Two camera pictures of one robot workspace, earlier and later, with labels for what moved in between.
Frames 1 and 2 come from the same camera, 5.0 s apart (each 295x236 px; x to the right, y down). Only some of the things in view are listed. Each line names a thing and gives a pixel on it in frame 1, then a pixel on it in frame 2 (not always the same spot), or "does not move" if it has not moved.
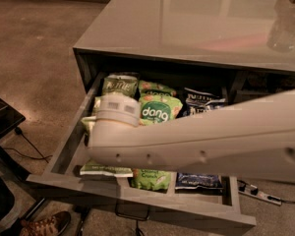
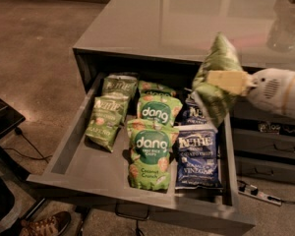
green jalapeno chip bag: x=102 y=167 -> x=215 y=104
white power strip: x=264 y=197 does not move
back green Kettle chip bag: x=120 y=84 does not move
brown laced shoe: x=51 y=225 does not move
